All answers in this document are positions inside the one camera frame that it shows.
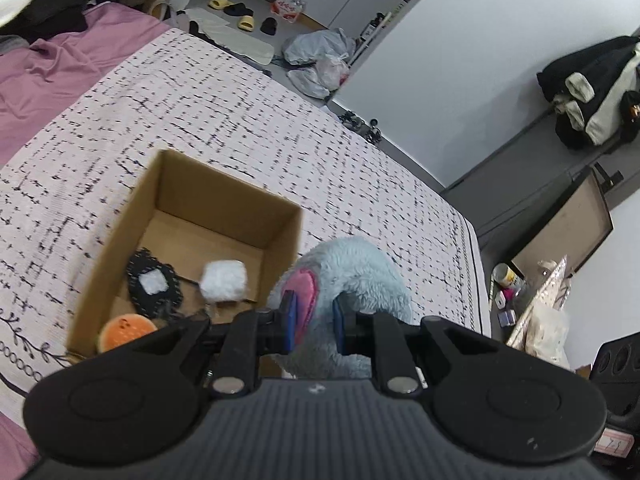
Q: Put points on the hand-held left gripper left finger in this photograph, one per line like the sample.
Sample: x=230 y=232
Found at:
x=289 y=320

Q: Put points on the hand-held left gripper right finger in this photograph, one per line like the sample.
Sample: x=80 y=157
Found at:
x=338 y=327

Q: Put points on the grey plush toy pink patch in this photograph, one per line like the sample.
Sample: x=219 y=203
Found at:
x=360 y=270

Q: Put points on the white fluffy cube toy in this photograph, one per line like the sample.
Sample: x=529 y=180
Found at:
x=224 y=280

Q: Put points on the black pouch white patch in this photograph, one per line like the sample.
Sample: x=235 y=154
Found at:
x=152 y=282

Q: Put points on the orange burger plush toy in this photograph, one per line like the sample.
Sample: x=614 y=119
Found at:
x=125 y=332

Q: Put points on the brown cardboard box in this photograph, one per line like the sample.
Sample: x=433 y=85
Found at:
x=190 y=185

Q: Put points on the translucent white plastic bag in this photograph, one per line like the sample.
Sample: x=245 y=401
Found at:
x=547 y=335

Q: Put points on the purple small cube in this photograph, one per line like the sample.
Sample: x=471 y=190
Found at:
x=507 y=317

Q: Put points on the white paper cup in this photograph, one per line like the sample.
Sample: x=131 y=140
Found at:
x=506 y=275

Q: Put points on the brown framed board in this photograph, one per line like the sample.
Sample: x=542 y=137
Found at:
x=565 y=230

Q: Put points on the white black patterned blanket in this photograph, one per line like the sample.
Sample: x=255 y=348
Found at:
x=250 y=125

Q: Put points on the black wheeled object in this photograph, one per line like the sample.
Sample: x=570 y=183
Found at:
x=362 y=125

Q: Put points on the white plastic bag red contents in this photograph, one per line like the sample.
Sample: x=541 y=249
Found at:
x=320 y=75

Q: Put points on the cream hanging coat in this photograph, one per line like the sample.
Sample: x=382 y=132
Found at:
x=607 y=105

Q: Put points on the grey plastic bag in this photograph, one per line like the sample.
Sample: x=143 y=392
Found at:
x=315 y=45

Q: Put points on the pale door mat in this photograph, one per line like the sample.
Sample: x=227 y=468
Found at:
x=235 y=40

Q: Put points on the yellow slipper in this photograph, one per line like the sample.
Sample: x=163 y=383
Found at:
x=219 y=4
x=246 y=22

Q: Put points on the black spray bottle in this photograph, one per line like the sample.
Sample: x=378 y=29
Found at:
x=372 y=27

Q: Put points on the black hanging jacket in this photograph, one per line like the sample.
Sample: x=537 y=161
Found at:
x=560 y=75

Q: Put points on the pack of water bottles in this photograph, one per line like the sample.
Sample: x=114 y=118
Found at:
x=289 y=7

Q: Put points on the purple bed sheet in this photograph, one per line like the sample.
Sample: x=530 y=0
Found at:
x=60 y=70

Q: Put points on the black clothing pile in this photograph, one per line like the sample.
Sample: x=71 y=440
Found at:
x=80 y=5

